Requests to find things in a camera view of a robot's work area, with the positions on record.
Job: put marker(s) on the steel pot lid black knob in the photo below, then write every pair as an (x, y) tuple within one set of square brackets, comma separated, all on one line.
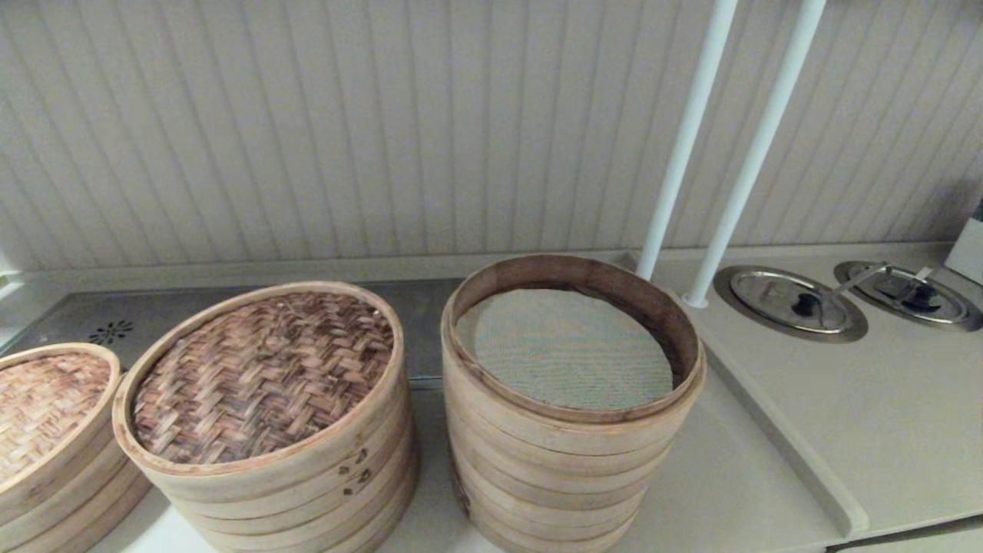
[(943, 306), (777, 294)]

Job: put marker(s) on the grey mesh steamer liner cloth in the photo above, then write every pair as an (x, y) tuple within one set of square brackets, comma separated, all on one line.
[(564, 349)]

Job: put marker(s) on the steel round lid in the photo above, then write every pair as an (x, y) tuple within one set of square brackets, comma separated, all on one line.
[(723, 290), (977, 315)]

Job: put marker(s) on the white container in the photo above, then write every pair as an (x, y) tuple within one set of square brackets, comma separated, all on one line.
[(969, 250)]

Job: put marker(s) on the woven bamboo steamer lid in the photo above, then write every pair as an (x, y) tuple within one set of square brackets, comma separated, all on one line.
[(265, 376), (42, 407)]

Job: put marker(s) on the white metal pole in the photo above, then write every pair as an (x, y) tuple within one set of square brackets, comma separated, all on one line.
[(756, 146), (687, 130)]

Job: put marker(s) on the far steel round lid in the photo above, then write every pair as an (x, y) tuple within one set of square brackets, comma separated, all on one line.
[(977, 315)]

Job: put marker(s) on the near steel round lid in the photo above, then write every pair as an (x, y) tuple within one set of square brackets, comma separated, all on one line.
[(723, 290)]

